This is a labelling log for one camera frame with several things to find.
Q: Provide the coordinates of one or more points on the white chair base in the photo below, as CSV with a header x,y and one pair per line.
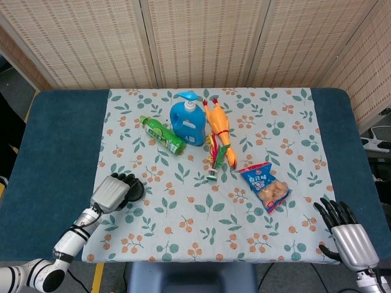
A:
x,y
375,143

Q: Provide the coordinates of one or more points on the colourful feather shuttlecock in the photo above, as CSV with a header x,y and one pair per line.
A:
x,y
215,158

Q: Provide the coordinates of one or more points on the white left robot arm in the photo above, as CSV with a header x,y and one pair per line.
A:
x,y
67,241

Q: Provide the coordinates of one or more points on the blue detergent pump bottle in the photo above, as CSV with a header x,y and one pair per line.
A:
x,y
186,122

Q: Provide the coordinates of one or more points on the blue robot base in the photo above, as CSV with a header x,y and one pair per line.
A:
x,y
192,277

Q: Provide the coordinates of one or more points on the green tea bottle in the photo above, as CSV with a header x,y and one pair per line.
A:
x,y
162,135

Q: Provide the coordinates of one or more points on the bamboo folding screen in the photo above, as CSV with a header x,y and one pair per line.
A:
x,y
198,39

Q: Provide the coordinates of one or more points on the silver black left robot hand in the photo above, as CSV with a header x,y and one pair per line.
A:
x,y
111,192

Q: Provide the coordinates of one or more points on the dark blue table cover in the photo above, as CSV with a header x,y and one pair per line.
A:
x,y
55,152

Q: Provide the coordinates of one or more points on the blue snack bag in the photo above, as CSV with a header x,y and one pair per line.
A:
x,y
265,186

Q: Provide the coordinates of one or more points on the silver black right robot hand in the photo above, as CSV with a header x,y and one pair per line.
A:
x,y
351,238

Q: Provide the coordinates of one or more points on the white floral tablecloth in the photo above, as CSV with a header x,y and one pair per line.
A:
x,y
198,213

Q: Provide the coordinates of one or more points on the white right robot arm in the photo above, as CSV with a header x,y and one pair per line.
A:
x,y
374,280

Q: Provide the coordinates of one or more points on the yellow rubber chicken toy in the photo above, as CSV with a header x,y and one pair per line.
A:
x,y
218,122

